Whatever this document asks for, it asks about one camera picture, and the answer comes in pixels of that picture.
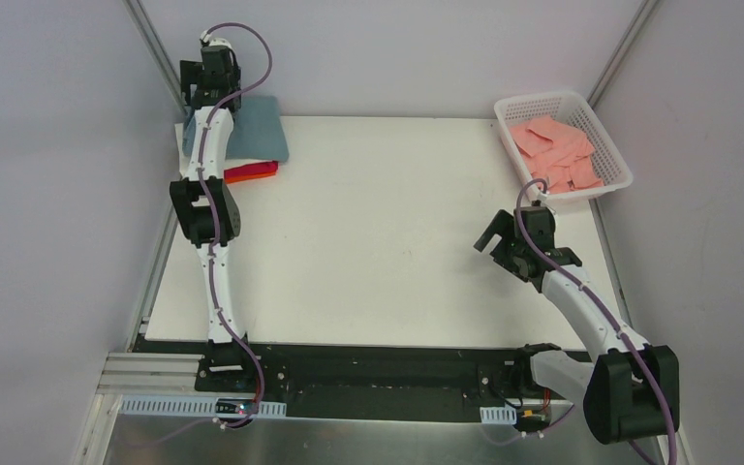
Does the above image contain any blue-grey t-shirt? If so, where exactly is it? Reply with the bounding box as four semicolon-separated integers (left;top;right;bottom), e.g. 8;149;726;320
182;96;290;163

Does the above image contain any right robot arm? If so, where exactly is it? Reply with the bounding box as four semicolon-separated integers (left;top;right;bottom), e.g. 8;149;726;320
474;204;679;445

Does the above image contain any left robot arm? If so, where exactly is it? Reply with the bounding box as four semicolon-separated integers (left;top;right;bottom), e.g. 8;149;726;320
170;39;257;392

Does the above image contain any white folded t-shirt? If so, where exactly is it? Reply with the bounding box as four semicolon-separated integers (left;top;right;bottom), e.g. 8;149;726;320
174;123;189;177

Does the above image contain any red folded t-shirt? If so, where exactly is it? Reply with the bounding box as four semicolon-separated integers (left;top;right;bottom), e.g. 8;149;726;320
224;161;279;178

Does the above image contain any orange folded t-shirt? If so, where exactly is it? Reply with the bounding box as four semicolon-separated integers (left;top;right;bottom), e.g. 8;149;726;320
225;170;277;184

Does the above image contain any pink t-shirt in basket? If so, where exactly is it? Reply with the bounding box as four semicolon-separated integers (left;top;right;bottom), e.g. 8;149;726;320
509;115;605;194

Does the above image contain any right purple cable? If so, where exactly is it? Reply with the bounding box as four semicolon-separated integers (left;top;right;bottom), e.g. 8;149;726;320
480;178;680;465

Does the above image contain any purple cable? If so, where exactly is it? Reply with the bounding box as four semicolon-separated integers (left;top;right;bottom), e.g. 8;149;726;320
196;22;274;432
480;178;680;465

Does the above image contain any right white cable duct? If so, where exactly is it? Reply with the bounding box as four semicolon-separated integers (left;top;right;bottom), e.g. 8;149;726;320
480;405;517;425

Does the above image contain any white cable duct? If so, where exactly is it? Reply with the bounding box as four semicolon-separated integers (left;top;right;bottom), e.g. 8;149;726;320
118;394;287;419
480;405;517;425

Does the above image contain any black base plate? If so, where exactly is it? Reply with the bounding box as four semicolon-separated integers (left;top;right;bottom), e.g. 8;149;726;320
195;343;547;423

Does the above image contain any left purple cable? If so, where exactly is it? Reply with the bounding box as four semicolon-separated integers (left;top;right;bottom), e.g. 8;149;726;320
196;22;274;432

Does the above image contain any aluminium frame rail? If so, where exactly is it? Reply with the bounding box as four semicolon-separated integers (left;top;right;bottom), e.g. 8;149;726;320
97;353;201;395

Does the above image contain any left white cable duct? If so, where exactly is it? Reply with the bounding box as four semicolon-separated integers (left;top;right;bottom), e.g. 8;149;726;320
118;394;287;419

